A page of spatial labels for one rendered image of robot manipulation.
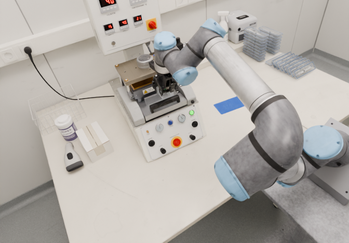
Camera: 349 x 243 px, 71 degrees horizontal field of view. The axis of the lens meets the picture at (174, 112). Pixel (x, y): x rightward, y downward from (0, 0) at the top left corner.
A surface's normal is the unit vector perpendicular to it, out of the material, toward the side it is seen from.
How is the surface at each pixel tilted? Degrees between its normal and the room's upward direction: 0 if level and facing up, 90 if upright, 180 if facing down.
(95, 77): 90
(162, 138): 65
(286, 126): 30
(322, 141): 38
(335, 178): 45
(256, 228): 0
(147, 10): 90
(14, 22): 90
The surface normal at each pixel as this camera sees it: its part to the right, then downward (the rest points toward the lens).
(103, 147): 0.56, 0.49
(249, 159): -0.59, -0.09
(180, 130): 0.36, 0.20
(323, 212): -0.11, -0.73
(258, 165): -0.39, 0.16
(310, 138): -0.58, -0.30
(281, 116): -0.18, -0.41
